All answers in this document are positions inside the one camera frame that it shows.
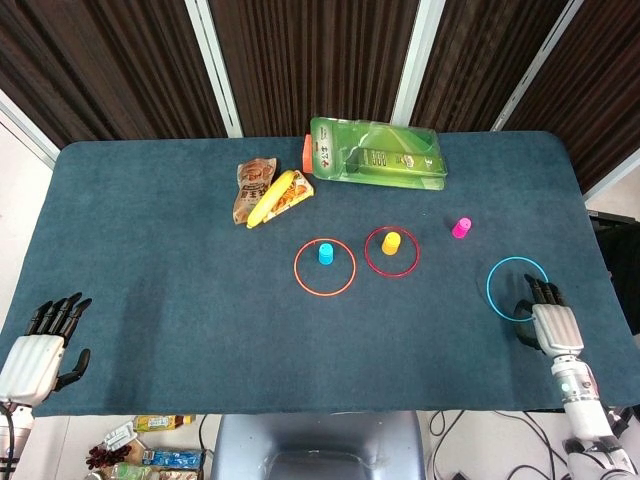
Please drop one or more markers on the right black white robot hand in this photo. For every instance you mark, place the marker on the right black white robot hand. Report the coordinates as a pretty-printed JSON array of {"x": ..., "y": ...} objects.
[{"x": 557, "y": 330}]

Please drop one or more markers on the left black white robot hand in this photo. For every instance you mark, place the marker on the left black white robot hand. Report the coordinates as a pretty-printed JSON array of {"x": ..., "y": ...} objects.
[{"x": 30, "y": 367}]

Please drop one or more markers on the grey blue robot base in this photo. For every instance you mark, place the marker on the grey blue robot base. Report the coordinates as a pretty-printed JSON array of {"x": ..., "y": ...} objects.
[{"x": 320, "y": 440}]

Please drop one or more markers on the pink cup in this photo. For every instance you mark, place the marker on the pink cup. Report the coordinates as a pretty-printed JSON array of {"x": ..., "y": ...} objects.
[{"x": 461, "y": 228}]

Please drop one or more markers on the orange cup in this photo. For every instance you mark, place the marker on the orange cup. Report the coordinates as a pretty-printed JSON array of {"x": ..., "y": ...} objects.
[{"x": 391, "y": 244}]

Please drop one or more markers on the blue cup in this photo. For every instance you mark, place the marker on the blue cup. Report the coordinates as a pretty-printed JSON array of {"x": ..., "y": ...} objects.
[{"x": 326, "y": 254}]

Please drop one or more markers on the black fabric object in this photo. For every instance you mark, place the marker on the black fabric object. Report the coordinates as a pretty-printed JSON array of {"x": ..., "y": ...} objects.
[{"x": 620, "y": 270}]

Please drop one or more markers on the white blister pack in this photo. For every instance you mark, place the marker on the white blister pack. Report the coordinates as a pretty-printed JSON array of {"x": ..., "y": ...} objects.
[{"x": 117, "y": 437}]

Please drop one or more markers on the dark red berry bunch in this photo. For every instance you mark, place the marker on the dark red berry bunch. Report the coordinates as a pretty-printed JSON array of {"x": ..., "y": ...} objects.
[{"x": 105, "y": 457}]

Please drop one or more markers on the yellow green drink carton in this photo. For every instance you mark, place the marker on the yellow green drink carton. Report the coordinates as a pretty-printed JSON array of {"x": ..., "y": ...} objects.
[{"x": 160, "y": 423}]

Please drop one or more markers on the light green packet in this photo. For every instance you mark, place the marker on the light green packet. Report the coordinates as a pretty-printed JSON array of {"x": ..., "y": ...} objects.
[{"x": 127, "y": 471}]

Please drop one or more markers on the blue table cloth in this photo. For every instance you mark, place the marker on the blue table cloth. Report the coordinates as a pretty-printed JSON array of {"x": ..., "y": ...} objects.
[{"x": 165, "y": 300}]

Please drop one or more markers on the blue snack packet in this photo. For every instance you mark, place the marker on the blue snack packet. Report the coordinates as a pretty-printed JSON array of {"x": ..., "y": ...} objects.
[{"x": 172, "y": 458}]

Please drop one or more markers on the brown snack packet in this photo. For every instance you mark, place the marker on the brown snack packet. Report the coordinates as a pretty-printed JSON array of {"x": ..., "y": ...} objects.
[{"x": 177, "y": 475}]

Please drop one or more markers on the dark brown slatted panel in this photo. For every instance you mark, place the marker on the dark brown slatted panel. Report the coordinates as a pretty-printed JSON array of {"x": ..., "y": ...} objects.
[
  {"x": 600, "y": 90},
  {"x": 315, "y": 60},
  {"x": 480, "y": 60},
  {"x": 100, "y": 65}
]

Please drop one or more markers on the green blister package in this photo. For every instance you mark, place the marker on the green blister package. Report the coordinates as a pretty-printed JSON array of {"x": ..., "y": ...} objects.
[{"x": 380, "y": 155}]

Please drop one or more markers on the brown snack bag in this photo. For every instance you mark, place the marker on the brown snack bag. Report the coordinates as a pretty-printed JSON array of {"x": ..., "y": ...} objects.
[{"x": 250, "y": 175}]

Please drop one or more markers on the yellow banana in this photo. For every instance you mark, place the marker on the yellow banana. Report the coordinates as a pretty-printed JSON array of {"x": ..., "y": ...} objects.
[{"x": 270, "y": 200}]

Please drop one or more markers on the orange snack package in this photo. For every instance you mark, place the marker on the orange snack package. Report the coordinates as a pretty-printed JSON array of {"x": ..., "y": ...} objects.
[{"x": 299, "y": 189}]

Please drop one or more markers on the white partition post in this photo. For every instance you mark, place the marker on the white partition post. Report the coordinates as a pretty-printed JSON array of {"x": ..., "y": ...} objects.
[
  {"x": 25, "y": 127},
  {"x": 417, "y": 65},
  {"x": 612, "y": 180},
  {"x": 537, "y": 65},
  {"x": 215, "y": 70}
]

